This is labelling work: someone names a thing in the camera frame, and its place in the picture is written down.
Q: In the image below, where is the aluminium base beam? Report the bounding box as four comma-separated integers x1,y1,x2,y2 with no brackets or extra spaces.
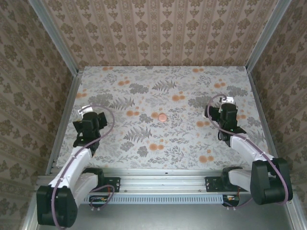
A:
35,167,295,194

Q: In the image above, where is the aluminium frame post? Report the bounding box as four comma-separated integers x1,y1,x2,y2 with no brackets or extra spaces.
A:
245,0,293,72
28,0,80,76

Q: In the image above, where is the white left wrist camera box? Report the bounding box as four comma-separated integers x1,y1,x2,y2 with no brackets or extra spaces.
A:
78,106,95,115

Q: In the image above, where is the aluminium side rail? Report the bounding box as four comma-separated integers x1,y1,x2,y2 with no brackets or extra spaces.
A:
45,69,84,175
247,70,283,175

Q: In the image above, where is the small connector board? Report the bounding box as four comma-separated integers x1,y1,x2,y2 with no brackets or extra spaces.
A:
223,194,240,204
90,195,108,204

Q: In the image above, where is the grey metal sheet panel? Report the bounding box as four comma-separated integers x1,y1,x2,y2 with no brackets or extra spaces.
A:
28,203,297,230

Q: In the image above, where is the grey slotted cable duct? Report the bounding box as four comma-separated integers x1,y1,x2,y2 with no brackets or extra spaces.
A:
83,194,225,205

